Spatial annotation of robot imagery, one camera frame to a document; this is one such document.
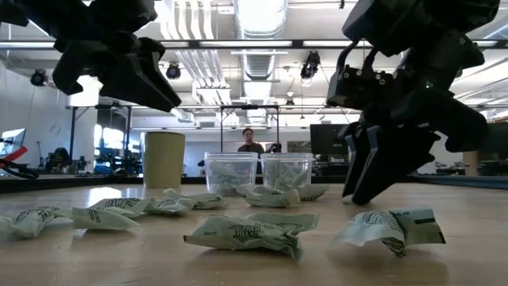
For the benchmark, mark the yellow-green paper cup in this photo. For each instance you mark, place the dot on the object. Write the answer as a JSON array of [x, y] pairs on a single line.
[[164, 159]]

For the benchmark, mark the black monitor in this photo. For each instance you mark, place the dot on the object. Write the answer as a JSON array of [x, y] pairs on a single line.
[[325, 139], [498, 139]]

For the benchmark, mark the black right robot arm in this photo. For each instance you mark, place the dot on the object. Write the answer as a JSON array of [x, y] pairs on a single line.
[[416, 20]]

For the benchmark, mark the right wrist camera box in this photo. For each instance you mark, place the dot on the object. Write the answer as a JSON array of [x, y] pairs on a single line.
[[357, 89]]

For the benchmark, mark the person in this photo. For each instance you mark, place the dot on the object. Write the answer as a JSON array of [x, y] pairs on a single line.
[[250, 145]]

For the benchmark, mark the silver ventilation duct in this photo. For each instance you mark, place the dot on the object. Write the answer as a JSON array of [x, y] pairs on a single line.
[[260, 24]]

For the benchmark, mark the white packet with dark stripe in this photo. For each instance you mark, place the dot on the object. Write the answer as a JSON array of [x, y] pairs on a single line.
[[373, 230]]

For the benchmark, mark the clear plastic container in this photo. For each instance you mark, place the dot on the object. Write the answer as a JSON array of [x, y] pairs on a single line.
[[287, 157], [231, 157]]

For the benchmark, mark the black overhead frame bar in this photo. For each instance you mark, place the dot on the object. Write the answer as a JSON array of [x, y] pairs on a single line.
[[246, 44]]

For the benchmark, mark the red bar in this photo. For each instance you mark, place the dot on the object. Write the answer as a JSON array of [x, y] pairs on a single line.
[[16, 155]]

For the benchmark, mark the tilted screen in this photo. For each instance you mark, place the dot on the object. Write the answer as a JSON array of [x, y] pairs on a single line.
[[12, 139]]

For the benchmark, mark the black table edge rail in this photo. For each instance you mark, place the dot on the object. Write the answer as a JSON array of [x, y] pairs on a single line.
[[79, 180]]

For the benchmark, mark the black hanging camera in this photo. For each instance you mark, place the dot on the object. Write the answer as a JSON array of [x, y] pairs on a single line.
[[310, 65], [38, 78], [173, 71]]

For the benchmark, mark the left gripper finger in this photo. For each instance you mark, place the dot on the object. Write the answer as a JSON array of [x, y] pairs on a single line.
[[151, 87], [152, 45]]

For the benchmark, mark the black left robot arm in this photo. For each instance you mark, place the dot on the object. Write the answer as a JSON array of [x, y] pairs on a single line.
[[79, 16]]

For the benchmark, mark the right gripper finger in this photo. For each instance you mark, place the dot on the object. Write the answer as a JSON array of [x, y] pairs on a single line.
[[355, 159], [393, 159]]

